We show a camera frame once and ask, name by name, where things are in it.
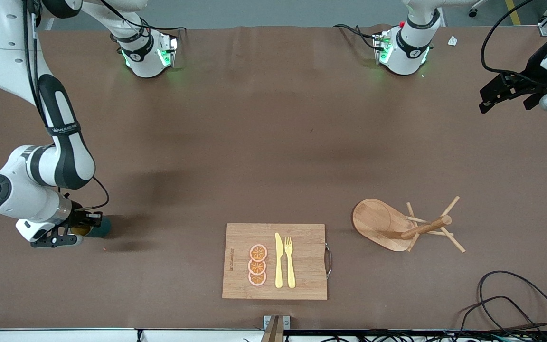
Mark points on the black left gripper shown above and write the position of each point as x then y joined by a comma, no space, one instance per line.
538,65

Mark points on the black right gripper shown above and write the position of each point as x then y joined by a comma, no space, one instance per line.
78,217

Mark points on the dark green mug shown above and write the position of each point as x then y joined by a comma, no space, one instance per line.
103,229

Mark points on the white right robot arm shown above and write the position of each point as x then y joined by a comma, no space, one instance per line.
64,161

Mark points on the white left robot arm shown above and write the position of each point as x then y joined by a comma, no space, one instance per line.
406,52

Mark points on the small white paper scrap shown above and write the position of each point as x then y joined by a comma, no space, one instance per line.
452,41

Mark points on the chair leg with caster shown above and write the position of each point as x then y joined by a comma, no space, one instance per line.
474,12

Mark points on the brown table cover sheet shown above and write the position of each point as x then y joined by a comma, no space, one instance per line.
207,142

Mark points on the wooden mug tree stand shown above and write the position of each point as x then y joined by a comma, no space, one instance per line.
373,221

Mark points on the toy orange slice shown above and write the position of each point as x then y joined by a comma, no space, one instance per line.
257,279
258,252
257,267

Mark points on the yellow plastic knife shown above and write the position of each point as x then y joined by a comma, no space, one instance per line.
278,266

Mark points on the yellow plastic fork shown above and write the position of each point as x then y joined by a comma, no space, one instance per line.
291,270

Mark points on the bamboo cutting board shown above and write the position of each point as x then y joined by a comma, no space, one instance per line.
302,261

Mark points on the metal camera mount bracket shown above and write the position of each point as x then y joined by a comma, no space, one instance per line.
276,332

